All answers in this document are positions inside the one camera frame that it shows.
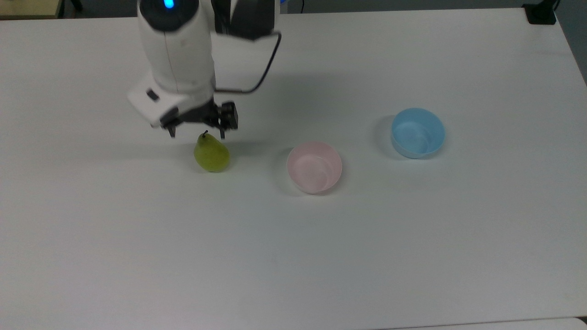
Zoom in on pink plastic bowl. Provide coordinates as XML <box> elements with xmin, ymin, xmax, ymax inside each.
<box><xmin>287</xmin><ymin>141</ymin><xmax>343</xmax><ymax>195</ymax></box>

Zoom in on light wooden furniture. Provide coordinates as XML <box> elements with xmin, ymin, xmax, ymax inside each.
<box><xmin>0</xmin><ymin>0</ymin><xmax>63</xmax><ymax>20</ymax></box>

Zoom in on blue plastic bowl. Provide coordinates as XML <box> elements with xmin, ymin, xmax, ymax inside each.
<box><xmin>391</xmin><ymin>108</ymin><xmax>446</xmax><ymax>160</ymax></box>

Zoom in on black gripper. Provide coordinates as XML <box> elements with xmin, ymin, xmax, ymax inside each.
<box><xmin>161</xmin><ymin>98</ymin><xmax>239</xmax><ymax>140</ymax></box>

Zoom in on green pear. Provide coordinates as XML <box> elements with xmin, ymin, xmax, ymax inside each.
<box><xmin>194</xmin><ymin>130</ymin><xmax>231</xmax><ymax>173</ymax></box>

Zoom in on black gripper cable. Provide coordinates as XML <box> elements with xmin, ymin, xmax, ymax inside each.
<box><xmin>213</xmin><ymin>30</ymin><xmax>282</xmax><ymax>95</ymax></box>

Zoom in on black table clamp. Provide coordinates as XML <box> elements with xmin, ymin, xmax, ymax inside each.
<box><xmin>523</xmin><ymin>0</ymin><xmax>558</xmax><ymax>26</ymax></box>

